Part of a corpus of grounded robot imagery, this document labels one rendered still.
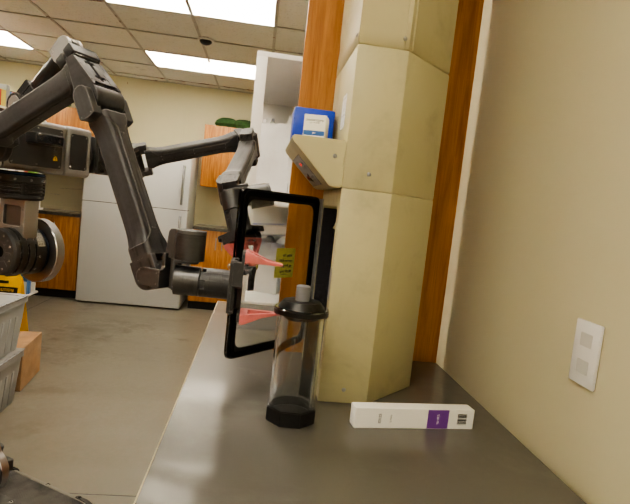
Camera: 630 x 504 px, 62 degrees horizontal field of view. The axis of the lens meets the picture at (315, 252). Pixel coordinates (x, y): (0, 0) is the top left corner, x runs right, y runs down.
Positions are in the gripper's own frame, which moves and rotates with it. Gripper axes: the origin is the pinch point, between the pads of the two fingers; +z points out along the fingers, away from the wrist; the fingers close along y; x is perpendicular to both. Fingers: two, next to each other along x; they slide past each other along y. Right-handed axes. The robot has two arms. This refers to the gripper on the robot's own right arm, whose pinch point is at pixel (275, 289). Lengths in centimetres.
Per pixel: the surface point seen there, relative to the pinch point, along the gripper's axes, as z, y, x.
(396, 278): 27.6, 2.8, 13.7
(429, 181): 34.5, 25.9, 20.8
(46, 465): -93, -121, 147
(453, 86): 46, 55, 46
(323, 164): 7.5, 25.9, 9.1
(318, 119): 6.1, 36.4, 18.0
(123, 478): -55, -120, 139
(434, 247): 47, 9, 46
